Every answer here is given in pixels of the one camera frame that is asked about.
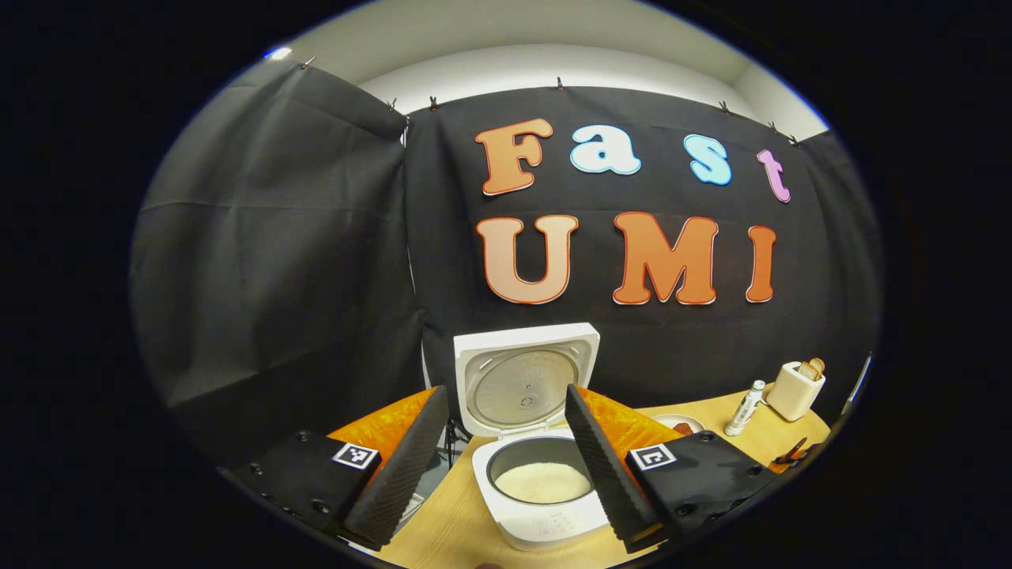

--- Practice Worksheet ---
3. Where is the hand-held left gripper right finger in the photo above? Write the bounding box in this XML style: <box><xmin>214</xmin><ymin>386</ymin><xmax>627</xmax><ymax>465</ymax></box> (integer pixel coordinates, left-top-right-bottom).
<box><xmin>565</xmin><ymin>384</ymin><xmax>780</xmax><ymax>555</ymax></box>

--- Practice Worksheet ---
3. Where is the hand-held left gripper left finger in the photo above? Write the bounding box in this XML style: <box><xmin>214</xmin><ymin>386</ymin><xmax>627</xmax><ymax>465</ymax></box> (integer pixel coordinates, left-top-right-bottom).
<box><xmin>229</xmin><ymin>386</ymin><xmax>452</xmax><ymax>552</ymax></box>

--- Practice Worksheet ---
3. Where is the white rice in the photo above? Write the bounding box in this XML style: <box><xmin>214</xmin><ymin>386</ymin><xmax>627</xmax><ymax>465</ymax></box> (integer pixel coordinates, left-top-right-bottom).
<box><xmin>495</xmin><ymin>462</ymin><xmax>594</xmax><ymax>504</ymax></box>

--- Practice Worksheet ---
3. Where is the white rice cooker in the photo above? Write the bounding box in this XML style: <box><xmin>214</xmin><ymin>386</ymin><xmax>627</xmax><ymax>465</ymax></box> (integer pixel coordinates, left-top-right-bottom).
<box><xmin>453</xmin><ymin>322</ymin><xmax>614</xmax><ymax>552</ymax></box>

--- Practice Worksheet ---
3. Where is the white round plate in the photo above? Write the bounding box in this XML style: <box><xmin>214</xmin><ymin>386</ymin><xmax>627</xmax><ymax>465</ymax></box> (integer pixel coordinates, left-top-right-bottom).
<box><xmin>652</xmin><ymin>414</ymin><xmax>706</xmax><ymax>437</ymax></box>

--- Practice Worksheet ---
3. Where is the white drink bottle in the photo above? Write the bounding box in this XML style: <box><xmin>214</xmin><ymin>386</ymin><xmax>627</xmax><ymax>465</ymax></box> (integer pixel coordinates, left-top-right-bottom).
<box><xmin>724</xmin><ymin>380</ymin><xmax>766</xmax><ymax>437</ymax></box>

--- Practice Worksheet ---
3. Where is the white toaster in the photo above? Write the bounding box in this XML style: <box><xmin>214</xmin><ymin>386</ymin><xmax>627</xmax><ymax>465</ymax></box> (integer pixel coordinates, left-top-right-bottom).
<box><xmin>765</xmin><ymin>361</ymin><xmax>826</xmax><ymax>422</ymax></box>

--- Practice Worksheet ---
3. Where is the black backdrop cloth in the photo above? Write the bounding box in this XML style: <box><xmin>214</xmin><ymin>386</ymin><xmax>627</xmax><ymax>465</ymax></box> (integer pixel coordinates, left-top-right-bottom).
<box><xmin>130</xmin><ymin>59</ymin><xmax>883</xmax><ymax>469</ymax></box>

